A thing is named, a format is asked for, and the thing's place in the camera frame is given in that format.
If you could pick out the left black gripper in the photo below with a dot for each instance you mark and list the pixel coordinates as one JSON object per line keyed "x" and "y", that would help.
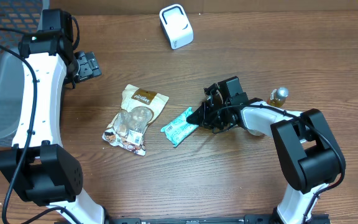
{"x": 89, "y": 66}

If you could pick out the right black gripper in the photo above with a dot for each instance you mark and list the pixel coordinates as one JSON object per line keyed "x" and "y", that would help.
{"x": 206, "y": 117}

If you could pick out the mint green wipes pack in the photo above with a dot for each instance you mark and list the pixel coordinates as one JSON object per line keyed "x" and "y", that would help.
{"x": 179, "y": 129}

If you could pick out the yellow dish soap bottle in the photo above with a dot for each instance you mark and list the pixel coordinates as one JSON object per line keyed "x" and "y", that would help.
{"x": 278, "y": 97}

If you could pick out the brown white snack bag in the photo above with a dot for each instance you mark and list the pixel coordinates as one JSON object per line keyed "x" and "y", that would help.
{"x": 139, "y": 108}

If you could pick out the green lid seasoning jar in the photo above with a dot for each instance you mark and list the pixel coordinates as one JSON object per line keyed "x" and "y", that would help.
{"x": 255, "y": 132}

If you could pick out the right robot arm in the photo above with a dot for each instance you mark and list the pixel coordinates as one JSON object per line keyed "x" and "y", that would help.
{"x": 309, "y": 155}

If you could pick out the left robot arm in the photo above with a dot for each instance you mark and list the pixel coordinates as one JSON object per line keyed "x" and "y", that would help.
{"x": 37, "y": 167}

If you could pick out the white barcode scanner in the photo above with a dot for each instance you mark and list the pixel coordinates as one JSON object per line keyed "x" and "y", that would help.
{"x": 176, "y": 26}

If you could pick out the grey plastic shopping basket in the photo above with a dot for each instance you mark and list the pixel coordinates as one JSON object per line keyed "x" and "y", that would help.
{"x": 15, "y": 17}

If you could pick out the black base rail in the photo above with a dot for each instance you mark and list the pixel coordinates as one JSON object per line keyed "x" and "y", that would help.
{"x": 197, "y": 221}

